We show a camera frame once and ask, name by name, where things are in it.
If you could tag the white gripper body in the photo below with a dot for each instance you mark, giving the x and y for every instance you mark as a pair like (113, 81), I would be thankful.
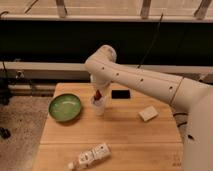
(100, 85)

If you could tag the red pepper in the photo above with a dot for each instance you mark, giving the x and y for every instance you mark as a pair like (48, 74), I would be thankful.
(97, 95)

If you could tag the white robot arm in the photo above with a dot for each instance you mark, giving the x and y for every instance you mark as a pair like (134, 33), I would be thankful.
(190, 96)

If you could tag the white ceramic cup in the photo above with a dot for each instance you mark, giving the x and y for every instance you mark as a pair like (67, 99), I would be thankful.
(99, 105)

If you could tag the black rectangular block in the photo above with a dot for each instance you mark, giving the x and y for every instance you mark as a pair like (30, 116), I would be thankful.
(120, 94)

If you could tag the green bowl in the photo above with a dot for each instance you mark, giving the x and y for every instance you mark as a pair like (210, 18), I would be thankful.
(65, 107)

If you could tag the white sponge block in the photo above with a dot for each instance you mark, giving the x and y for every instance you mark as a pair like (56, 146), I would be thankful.
(148, 113)

